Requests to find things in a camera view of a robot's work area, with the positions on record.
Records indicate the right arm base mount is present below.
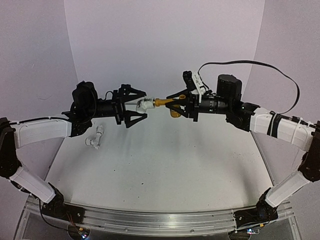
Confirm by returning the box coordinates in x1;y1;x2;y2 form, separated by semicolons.
233;194;278;229

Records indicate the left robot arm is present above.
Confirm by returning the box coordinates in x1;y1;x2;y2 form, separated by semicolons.
0;81;147;219

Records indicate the gold brass faucet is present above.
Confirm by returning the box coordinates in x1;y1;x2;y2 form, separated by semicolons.
153;94;186;118

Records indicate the white elbow fitting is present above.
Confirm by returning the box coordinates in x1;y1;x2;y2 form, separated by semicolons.
135;97;156;114

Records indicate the right small circuit board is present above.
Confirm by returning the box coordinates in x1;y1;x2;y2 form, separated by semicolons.
246;226;261;235

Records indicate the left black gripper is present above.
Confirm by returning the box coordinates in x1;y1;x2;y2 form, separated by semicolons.
83;81;149;127

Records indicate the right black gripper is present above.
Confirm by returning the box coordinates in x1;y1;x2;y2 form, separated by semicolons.
164;86;232;121

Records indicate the left small circuit board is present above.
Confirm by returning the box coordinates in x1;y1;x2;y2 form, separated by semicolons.
75;227;91;240

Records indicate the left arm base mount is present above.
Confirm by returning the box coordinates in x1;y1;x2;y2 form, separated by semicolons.
40;186;85;224

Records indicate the small circuit board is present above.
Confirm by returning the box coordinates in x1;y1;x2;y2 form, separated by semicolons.
75;227;91;240
246;226;261;235

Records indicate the black right camera cable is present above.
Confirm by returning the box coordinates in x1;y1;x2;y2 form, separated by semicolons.
198;59;301;115

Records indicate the white plastic faucet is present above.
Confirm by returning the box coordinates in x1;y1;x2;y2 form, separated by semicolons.
85;125;105;150

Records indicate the aluminium front rail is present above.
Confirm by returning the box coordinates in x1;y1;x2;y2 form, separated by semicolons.
71;203;236;237

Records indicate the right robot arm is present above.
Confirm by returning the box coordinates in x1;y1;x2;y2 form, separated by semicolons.
165;71;320;208

